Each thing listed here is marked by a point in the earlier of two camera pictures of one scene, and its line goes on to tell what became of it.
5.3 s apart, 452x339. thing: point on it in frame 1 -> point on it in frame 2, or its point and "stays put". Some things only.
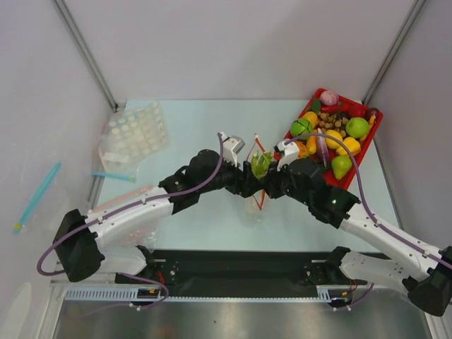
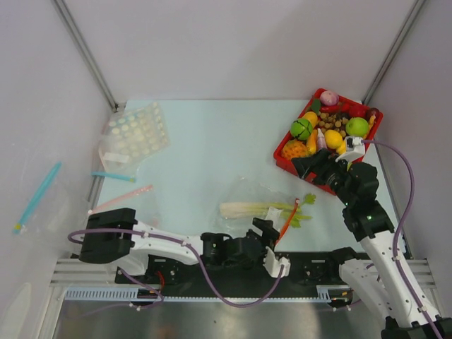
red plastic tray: x=335 y=133 stays put
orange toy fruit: x=311 y=116 stays put
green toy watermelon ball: x=301 y=126 stays put
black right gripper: x=274 y=181 -> x=318 y=169
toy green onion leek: x=260 y=162 -> x=237 y=210
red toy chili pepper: x=345 y=107 stays put
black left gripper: x=243 y=182 -> x=269 y=236
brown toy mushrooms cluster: x=328 y=121 stays put
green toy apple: x=357 y=127 stays put
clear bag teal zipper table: x=114 y=176 stays put
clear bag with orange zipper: x=257 y=205 -> x=250 y=198
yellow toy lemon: x=330 y=143 stays put
